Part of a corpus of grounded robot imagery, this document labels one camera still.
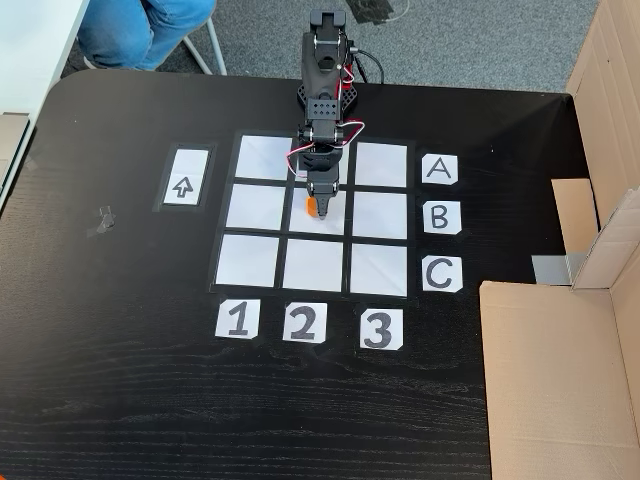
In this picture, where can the person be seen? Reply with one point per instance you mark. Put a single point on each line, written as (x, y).
(125, 30)

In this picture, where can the brown cardboard screen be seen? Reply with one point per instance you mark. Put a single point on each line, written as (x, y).
(550, 375)

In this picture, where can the paper sheet letter A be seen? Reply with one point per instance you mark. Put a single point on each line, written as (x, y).
(430, 179)

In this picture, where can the black floor tape patch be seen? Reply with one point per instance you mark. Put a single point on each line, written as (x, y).
(370, 10)

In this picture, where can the grey tape strip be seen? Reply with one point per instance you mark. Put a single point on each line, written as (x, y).
(550, 270)

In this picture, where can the grey metal chair leg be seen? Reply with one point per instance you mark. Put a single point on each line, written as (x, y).
(217, 55)

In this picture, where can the paper sheet letter C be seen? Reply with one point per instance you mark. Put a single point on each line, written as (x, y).
(429, 285)

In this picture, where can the white arrow paper sheet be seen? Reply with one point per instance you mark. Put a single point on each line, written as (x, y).
(184, 165)

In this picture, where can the white desk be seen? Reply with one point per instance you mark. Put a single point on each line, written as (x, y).
(30, 50)

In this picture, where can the paper sheet number 3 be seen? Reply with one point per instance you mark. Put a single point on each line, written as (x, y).
(367, 342)

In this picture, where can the paper sheet letter B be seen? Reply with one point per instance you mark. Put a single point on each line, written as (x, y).
(452, 227)

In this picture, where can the clear tape piece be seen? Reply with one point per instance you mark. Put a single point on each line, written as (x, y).
(102, 225)
(36, 161)

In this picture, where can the white nine-square grid sheet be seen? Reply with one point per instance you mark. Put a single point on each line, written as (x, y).
(260, 210)

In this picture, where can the paper sheet number 1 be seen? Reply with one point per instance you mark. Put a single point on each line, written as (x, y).
(222, 330)

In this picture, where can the round orange token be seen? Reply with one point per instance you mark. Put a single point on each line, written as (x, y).
(311, 207)

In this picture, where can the paper sheet number 2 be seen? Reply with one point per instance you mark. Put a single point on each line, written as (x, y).
(290, 335)

